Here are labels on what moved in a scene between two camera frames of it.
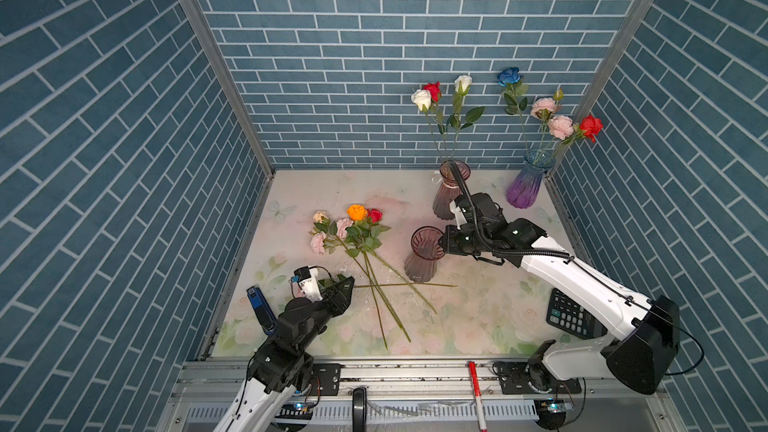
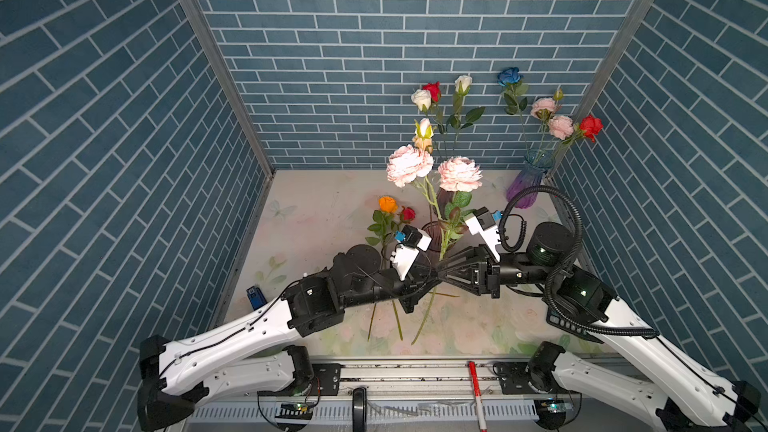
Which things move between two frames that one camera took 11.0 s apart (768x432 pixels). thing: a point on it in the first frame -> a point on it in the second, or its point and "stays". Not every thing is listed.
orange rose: (359, 213) -> (386, 224)
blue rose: (510, 78) stays
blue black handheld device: (266, 316) stays
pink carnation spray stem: (554, 125) stays
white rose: (461, 119) stays
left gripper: (340, 303) -> (420, 277)
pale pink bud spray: (330, 234) -> (444, 181)
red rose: (590, 126) stays
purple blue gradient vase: (523, 190) stays
